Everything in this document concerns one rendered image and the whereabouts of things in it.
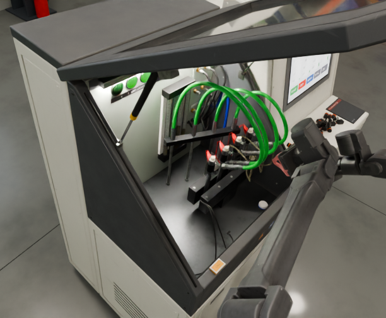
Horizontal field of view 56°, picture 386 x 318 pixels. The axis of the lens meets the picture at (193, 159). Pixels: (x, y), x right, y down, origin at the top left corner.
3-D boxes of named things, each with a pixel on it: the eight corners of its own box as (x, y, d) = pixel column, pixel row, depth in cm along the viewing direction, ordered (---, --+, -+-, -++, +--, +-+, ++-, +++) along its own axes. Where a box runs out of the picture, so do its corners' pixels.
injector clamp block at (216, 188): (202, 224, 147) (207, 201, 137) (185, 210, 152) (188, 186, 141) (250, 182, 167) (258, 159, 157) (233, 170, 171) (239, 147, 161)
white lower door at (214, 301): (179, 371, 173) (196, 315, 126) (176, 368, 174) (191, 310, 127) (255, 282, 211) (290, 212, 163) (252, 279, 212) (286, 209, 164)
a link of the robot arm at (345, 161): (361, 178, 99) (373, 170, 101) (354, 154, 98) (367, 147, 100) (340, 178, 105) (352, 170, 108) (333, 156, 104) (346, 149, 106)
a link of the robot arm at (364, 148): (381, 175, 93) (395, 163, 98) (369, 133, 91) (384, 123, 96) (339, 177, 102) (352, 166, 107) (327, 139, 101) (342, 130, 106)
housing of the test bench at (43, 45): (99, 300, 204) (62, 64, 99) (70, 267, 215) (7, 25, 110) (244, 176, 285) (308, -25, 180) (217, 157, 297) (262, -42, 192)
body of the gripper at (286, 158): (277, 156, 94) (295, 156, 87) (304, 136, 97) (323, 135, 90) (289, 177, 96) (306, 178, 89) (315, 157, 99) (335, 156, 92)
